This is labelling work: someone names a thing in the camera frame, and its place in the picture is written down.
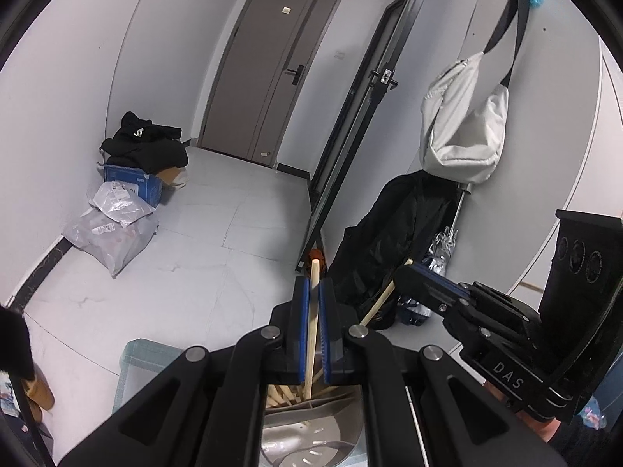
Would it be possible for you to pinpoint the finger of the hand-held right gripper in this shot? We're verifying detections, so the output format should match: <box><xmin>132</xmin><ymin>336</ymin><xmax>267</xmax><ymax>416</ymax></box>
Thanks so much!
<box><xmin>412</xmin><ymin>262</ymin><xmax>525</xmax><ymax>321</ymax></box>
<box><xmin>393</xmin><ymin>263</ymin><xmax>469</xmax><ymax>320</ymax></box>

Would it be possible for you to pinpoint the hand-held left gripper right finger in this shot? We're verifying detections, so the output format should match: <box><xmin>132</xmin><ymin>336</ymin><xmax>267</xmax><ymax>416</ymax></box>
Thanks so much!
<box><xmin>320</xmin><ymin>277</ymin><xmax>571</xmax><ymax>467</ymax></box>

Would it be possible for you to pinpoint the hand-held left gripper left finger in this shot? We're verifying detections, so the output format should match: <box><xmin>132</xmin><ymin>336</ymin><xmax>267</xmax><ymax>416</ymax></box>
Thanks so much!
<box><xmin>57</xmin><ymin>276</ymin><xmax>310</xmax><ymax>467</ymax></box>

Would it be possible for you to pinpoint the wooden chopstick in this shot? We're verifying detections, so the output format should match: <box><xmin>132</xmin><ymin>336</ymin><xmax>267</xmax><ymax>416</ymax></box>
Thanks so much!
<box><xmin>359</xmin><ymin>259</ymin><xmax>414</xmax><ymax>328</ymax></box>
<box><xmin>303</xmin><ymin>260</ymin><xmax>323</xmax><ymax>400</ymax></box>

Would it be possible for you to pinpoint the bunch of wooden chopsticks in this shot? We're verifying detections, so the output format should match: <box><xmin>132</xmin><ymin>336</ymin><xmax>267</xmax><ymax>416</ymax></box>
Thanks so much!
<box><xmin>267</xmin><ymin>370</ymin><xmax>324</xmax><ymax>408</ymax></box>

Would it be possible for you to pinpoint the white grey utensil holder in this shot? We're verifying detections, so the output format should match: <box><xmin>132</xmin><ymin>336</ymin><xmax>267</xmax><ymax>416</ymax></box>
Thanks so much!
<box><xmin>262</xmin><ymin>383</ymin><xmax>365</xmax><ymax>467</ymax></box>

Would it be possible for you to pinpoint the white shoulder bag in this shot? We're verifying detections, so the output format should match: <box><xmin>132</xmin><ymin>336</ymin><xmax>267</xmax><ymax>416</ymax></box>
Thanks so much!
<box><xmin>419</xmin><ymin>0</ymin><xmax>529</xmax><ymax>184</ymax></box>

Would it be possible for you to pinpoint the person's right hand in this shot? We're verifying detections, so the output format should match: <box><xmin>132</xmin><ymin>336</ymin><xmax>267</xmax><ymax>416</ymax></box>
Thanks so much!
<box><xmin>484</xmin><ymin>382</ymin><xmax>561</xmax><ymax>444</ymax></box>

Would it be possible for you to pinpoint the silver folded umbrella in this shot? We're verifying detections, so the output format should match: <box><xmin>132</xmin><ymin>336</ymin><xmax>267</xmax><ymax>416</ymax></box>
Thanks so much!
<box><xmin>396</xmin><ymin>182</ymin><xmax>475</xmax><ymax>326</ymax></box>

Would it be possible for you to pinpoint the black coat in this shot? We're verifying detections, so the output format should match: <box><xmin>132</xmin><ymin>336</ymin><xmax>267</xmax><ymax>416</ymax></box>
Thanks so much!
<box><xmin>327</xmin><ymin>172</ymin><xmax>468</xmax><ymax>329</ymax></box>

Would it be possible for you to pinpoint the blue printed clothing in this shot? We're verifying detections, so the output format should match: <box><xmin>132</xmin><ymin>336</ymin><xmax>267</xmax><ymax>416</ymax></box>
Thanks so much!
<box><xmin>574</xmin><ymin>395</ymin><xmax>615</xmax><ymax>431</ymax></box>

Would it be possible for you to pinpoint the white wardrobe with gold trim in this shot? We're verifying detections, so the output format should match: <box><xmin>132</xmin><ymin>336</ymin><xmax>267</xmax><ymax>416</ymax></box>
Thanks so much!
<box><xmin>518</xmin><ymin>41</ymin><xmax>623</xmax><ymax>312</ymax></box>

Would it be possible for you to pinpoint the blue white checkered cloth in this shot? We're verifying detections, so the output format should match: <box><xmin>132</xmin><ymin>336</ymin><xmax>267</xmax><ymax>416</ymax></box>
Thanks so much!
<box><xmin>113</xmin><ymin>339</ymin><xmax>188</xmax><ymax>416</ymax></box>

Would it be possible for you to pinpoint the brown cardboard piece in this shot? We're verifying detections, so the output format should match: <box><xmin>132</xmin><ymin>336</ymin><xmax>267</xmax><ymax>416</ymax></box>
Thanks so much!
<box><xmin>158</xmin><ymin>165</ymin><xmax>188</xmax><ymax>190</ymax></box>

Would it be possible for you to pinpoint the large grey plastic mailer bag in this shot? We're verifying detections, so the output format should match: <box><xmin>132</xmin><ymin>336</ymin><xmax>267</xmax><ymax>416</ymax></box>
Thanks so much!
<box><xmin>62</xmin><ymin>207</ymin><xmax>160</xmax><ymax>278</ymax></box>

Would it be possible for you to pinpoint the small grey plastic mailer bag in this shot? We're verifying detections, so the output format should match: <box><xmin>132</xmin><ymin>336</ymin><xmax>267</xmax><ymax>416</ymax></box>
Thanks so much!
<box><xmin>89</xmin><ymin>181</ymin><xmax>157</xmax><ymax>227</ymax></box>

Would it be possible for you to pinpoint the black framed door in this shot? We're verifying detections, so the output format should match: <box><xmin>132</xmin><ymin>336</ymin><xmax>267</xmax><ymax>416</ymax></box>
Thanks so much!
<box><xmin>294</xmin><ymin>0</ymin><xmax>441</xmax><ymax>273</ymax></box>

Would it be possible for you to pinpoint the blue cardboard box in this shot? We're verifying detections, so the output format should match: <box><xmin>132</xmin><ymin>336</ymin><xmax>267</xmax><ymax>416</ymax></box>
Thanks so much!
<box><xmin>104</xmin><ymin>164</ymin><xmax>164</xmax><ymax>206</ymax></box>

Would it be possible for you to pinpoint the black clothing pile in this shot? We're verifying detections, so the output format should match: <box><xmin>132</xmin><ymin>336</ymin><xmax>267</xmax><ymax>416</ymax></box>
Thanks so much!
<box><xmin>101</xmin><ymin>111</ymin><xmax>189</xmax><ymax>175</ymax></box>

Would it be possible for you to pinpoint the grey brown door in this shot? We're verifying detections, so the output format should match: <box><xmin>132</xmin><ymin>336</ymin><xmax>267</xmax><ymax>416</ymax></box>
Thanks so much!
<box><xmin>197</xmin><ymin>0</ymin><xmax>344</xmax><ymax>166</ymax></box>

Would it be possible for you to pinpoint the brown shoe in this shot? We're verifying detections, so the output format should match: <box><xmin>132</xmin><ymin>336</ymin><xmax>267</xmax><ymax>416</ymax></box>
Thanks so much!
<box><xmin>22</xmin><ymin>367</ymin><xmax>55</xmax><ymax>412</ymax></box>

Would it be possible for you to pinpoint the dark cloth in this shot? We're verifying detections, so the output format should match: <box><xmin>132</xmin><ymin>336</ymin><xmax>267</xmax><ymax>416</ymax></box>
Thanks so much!
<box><xmin>0</xmin><ymin>305</ymin><xmax>36</xmax><ymax>381</ymax></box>

